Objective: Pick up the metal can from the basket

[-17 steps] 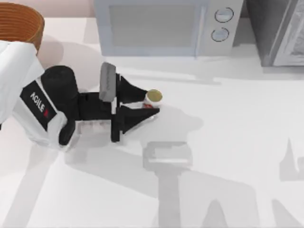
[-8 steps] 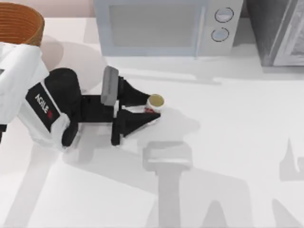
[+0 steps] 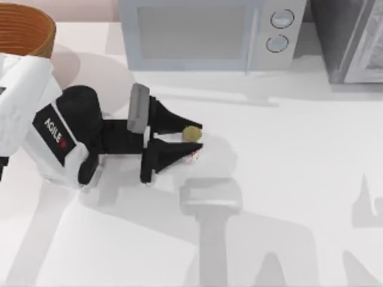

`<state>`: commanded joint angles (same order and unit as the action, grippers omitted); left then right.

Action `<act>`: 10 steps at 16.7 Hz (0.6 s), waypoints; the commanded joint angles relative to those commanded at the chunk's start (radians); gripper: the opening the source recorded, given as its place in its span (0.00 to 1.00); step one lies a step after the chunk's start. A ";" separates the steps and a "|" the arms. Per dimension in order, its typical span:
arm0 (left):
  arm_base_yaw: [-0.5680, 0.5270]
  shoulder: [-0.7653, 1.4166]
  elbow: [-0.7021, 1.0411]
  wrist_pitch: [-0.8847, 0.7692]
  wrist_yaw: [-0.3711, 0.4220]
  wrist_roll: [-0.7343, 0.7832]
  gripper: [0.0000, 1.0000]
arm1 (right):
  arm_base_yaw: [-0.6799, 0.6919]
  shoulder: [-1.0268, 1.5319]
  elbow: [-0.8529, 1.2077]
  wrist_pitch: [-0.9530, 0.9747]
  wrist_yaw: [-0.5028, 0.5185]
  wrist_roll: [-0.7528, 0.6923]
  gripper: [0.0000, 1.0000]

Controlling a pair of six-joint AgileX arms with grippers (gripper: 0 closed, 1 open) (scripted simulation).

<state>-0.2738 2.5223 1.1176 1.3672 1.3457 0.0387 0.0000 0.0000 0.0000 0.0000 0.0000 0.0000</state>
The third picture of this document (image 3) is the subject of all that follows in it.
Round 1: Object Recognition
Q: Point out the small white olive-capped bottle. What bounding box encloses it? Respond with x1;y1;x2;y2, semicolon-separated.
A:
181;125;205;164

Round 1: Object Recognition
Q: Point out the microwave oven door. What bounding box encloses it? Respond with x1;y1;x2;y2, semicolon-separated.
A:
118;0;262;73

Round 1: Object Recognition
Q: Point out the pale microwave oven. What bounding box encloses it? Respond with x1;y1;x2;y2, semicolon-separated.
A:
117;0;308;75

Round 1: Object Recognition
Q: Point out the round microwave knob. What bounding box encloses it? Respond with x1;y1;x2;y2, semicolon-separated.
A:
269;8;296;29
265;33;290;54

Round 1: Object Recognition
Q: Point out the brown ridged basket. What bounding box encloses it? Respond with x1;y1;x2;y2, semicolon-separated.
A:
0;0;57;59

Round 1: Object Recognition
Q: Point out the grey cabinet with dark inside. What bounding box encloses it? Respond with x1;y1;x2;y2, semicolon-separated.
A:
309;0;383;86

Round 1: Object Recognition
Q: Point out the pale grey rounded camera box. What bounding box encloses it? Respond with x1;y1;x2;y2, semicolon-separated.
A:
126;83;151;134

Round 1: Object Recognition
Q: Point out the microwave door handle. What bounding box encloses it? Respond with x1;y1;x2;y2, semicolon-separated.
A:
245;7;259;75

